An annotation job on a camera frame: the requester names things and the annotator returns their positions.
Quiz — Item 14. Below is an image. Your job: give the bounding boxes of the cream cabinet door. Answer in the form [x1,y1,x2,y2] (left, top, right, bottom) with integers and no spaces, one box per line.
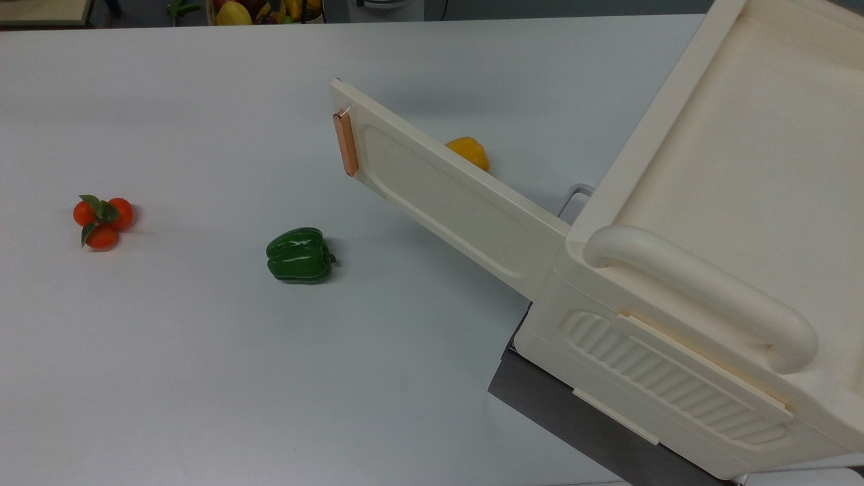
[329,78,572,302]

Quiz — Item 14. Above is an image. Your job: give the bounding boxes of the copper door handle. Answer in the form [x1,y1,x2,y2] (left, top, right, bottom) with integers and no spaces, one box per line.
[332,109,360,178]

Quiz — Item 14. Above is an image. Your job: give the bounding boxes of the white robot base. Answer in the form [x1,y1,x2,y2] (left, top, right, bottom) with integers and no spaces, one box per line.
[347,0,427,23]

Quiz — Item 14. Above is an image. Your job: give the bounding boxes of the cream cabinet push bar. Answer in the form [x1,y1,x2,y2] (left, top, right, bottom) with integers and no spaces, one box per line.
[582,225,819,375]

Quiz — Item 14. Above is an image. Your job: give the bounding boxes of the yellow bell pepper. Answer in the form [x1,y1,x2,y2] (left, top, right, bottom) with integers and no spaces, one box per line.
[445,136,491,172]

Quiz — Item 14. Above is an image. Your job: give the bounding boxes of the green bell pepper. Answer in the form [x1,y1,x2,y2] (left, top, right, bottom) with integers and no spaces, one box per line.
[265,227,337,285]

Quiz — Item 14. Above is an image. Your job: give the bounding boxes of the white tray rim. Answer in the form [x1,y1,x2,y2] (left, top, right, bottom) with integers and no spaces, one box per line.
[556,183,596,225]

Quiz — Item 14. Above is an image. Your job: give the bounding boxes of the fruit basket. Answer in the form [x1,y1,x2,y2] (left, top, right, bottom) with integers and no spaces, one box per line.
[206,0,325,26]

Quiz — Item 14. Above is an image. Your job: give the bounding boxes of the yellow red mango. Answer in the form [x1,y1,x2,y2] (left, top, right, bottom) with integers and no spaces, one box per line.
[215,1,253,26]

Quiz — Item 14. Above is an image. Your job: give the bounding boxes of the orange tangerines with leaves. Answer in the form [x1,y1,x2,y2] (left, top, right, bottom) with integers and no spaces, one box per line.
[72,194,134,251]

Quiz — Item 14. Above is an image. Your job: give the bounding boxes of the wooden side table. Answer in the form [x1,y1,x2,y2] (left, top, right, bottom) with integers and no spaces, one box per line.
[0,0,96,28]

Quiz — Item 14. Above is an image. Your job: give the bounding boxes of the grey metal base plate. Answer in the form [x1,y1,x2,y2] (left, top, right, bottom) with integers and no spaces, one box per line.
[487,304,738,486]

